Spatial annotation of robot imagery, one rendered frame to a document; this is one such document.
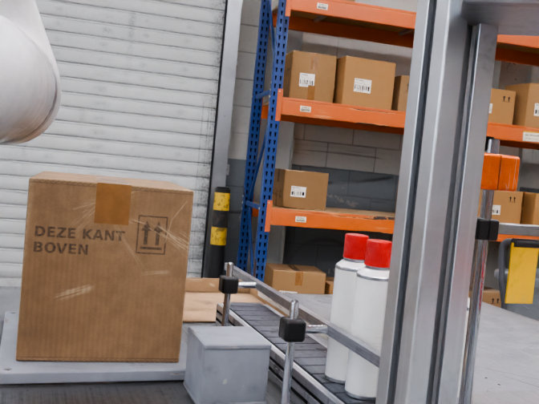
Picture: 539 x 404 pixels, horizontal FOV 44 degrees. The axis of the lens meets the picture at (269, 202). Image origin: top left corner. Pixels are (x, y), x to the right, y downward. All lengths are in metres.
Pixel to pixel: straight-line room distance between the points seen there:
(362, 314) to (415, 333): 0.37
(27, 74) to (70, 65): 4.17
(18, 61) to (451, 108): 0.37
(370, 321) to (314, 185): 3.49
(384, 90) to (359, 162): 0.91
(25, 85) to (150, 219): 0.44
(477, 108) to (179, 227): 0.61
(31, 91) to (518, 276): 0.47
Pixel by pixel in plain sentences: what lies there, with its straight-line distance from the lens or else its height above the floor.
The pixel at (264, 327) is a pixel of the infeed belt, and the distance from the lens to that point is 1.21.
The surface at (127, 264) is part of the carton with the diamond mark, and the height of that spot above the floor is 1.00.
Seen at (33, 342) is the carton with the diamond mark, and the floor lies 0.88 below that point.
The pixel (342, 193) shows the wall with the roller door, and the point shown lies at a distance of 5.21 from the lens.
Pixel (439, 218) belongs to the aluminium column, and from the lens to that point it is 0.50.
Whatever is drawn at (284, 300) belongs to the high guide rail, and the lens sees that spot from 1.06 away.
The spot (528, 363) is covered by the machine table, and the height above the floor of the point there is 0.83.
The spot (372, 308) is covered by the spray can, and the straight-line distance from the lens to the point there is 0.86.
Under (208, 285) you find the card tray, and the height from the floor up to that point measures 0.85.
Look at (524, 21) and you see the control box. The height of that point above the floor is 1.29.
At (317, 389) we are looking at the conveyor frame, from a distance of 0.92.
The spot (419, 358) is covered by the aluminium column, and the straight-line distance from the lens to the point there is 0.51.
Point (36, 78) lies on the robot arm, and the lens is 0.65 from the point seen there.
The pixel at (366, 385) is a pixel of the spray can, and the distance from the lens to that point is 0.89.
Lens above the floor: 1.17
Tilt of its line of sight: 3 degrees down
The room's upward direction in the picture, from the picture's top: 5 degrees clockwise
